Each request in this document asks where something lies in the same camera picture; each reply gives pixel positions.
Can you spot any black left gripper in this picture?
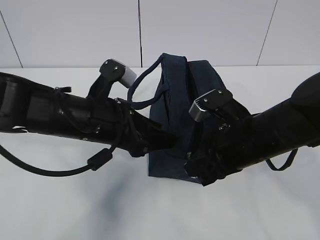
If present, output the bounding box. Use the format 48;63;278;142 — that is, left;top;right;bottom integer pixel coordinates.
112;98;178;158

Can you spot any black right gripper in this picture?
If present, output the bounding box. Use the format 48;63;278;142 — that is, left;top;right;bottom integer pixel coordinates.
184;141;243;187

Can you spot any navy blue lunch bag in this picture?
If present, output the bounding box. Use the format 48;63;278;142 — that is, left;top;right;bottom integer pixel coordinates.
127;53;230;184

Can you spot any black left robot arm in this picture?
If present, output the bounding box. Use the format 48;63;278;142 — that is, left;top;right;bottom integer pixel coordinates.
0;72;177;157

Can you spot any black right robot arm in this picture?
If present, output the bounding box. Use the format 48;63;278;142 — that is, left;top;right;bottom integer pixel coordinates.
184;73;320;186

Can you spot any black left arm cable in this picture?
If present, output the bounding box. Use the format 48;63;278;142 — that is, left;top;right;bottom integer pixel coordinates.
0;143;118;178

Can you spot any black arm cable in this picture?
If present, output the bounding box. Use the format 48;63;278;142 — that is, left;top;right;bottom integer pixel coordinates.
264;148;300;172
0;143;118;178

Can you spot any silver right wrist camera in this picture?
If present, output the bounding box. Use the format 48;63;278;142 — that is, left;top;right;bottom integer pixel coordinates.
188;88;251;123

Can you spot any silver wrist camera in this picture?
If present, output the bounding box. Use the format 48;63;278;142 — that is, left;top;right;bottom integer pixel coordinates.
188;88;251;123
87;58;137;101

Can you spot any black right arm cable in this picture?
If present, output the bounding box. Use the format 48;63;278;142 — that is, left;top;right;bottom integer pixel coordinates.
264;148;300;172

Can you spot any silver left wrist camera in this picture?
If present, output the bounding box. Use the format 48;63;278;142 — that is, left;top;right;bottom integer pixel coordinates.
87;58;137;101

